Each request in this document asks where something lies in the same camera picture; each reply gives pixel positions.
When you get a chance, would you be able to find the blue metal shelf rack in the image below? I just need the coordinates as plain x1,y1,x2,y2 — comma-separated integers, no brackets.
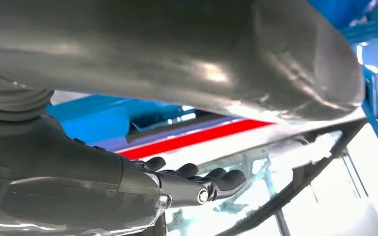
46,0,378,177

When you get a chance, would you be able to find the white car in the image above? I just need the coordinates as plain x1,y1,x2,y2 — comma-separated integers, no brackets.
136,60,378,236

